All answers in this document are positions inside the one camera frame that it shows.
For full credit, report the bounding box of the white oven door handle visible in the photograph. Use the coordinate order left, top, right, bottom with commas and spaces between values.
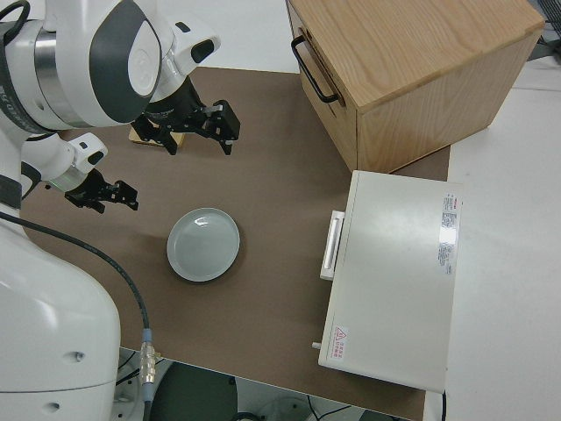
318, 210, 347, 282

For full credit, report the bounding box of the gray plate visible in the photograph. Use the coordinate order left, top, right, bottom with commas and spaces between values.
166, 207, 242, 283

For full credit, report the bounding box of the white toaster oven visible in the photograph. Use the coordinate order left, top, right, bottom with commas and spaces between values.
311, 169, 465, 394

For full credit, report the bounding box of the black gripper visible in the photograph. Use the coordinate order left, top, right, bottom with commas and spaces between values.
65, 170, 141, 215
130, 74, 243, 158

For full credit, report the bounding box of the brown table mat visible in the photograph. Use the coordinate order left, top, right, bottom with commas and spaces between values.
19, 65, 452, 416

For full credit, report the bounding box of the wooden drawer cabinet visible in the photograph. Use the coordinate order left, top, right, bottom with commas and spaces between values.
287, 0, 546, 173

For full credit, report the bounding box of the thick black gripper cable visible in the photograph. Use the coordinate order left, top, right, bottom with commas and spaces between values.
0, 210, 159, 407

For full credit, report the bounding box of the black drawer handle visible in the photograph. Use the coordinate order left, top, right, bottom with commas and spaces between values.
290, 34, 347, 106

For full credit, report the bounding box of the wooden mug tree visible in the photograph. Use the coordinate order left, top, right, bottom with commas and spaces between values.
128, 125, 185, 149

